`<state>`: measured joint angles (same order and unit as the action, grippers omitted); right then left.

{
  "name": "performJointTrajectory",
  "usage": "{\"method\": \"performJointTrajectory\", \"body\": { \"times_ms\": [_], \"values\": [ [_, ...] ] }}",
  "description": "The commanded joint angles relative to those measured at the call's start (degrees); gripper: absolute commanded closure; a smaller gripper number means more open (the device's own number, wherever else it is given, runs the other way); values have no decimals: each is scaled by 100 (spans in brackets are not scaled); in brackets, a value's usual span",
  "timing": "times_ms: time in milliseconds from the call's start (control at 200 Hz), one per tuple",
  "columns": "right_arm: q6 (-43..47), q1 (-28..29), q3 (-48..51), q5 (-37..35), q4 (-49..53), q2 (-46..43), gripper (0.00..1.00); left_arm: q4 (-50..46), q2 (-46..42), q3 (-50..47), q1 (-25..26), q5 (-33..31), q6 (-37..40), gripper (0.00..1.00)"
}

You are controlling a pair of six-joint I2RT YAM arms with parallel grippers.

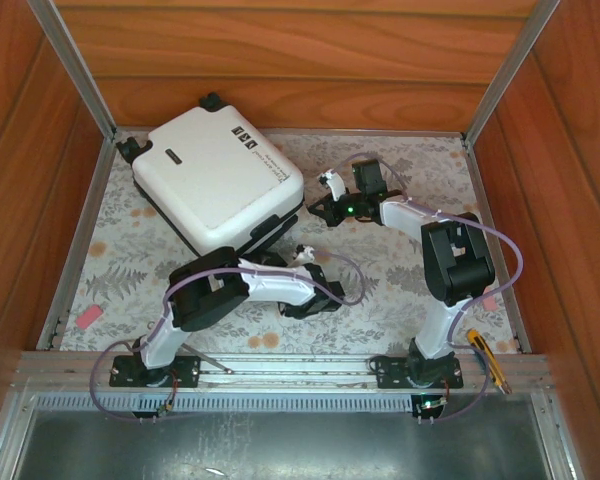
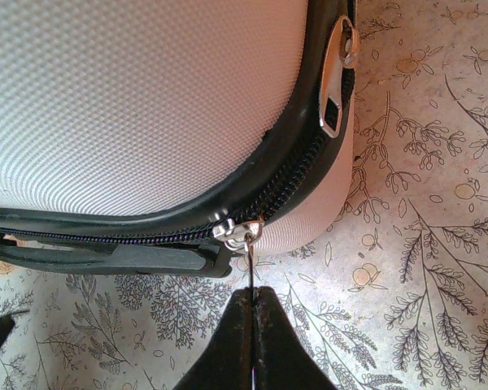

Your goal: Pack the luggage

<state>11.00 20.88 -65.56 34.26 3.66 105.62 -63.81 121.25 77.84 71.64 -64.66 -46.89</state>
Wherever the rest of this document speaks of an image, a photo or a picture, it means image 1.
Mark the white hard-shell suitcase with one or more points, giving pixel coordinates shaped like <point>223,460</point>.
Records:
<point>215,175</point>

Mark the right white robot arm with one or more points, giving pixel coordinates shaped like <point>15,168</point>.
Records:
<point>440,320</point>

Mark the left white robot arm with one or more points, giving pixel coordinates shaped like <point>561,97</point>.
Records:
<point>270,285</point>

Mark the floral tablecloth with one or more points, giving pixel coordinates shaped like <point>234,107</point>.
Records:
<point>380,300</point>

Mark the thin metal rod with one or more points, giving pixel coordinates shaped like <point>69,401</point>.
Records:
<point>215,364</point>

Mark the steel sheet tray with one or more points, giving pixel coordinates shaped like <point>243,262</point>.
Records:
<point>280,445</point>

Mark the yellow utility knife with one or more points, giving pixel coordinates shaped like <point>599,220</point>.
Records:
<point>480,342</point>

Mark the pink eraser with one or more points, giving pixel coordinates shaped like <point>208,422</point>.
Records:
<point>88,317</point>
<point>491,305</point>

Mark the aluminium table edge strip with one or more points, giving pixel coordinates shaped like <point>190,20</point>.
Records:
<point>86,225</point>
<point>515,320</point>

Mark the aluminium mounting rail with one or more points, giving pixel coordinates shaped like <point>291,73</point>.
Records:
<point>290,370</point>

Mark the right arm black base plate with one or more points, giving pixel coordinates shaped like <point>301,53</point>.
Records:
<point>390,372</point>

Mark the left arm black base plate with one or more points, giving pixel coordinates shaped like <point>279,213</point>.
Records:
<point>185,372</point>

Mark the aluminium frame post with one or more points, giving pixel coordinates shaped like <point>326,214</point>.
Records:
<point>70,60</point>
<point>510,60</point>

